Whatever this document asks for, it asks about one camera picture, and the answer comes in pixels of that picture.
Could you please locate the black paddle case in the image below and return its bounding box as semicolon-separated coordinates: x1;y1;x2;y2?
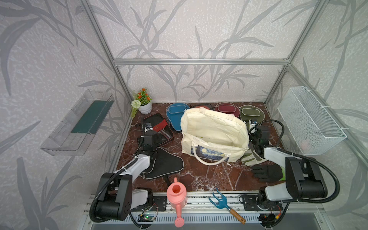
140;147;184;180

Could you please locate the olive green paddle case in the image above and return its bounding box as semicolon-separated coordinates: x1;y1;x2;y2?
239;105;265;123

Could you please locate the blue paddle case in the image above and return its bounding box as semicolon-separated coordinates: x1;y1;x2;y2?
166;103;190;132

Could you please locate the maroon paddle case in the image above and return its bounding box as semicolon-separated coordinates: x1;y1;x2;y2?
215;103;240;117

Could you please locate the cream canvas tote bag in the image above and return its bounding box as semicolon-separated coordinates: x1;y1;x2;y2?
181;107;250;166

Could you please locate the clear case red paddle set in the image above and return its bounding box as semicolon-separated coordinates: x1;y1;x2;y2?
191;103;213;110

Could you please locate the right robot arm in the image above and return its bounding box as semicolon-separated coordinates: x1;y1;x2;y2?
249;125;341;204

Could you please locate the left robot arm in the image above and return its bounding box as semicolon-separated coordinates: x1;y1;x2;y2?
89;130;160;223

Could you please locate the grey green gardening glove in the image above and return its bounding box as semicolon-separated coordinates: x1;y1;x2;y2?
240;143;266;166

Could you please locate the black green gardening glove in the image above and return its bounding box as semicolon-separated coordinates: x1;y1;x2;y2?
251;165;286;183

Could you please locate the potted plant white pot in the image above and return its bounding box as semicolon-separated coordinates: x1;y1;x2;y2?
131;88;152;118

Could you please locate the pink watering can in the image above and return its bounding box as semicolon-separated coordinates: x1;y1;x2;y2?
166;177;187;228

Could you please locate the teal garden hand fork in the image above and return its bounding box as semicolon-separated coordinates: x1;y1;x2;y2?
209;189;246;225

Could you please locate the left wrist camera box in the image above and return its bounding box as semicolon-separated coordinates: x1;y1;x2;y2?
144;123;153;132

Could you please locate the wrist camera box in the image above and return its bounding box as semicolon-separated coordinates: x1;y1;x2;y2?
248;119;258;130
144;123;153;132

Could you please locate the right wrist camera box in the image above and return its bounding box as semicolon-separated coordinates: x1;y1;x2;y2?
248;119;258;130

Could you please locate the white wire mesh basket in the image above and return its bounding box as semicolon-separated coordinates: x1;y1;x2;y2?
278;86;347;156

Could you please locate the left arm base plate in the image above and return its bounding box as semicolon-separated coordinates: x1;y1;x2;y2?
131;195;169;212

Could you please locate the aluminium front rail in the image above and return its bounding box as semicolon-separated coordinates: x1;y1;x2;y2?
83;191;325;215

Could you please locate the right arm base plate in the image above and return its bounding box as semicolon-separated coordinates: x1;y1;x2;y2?
238;194;283;212

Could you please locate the clear acrylic wall shelf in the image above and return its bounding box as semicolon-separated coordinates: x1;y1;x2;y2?
40;90;115;156

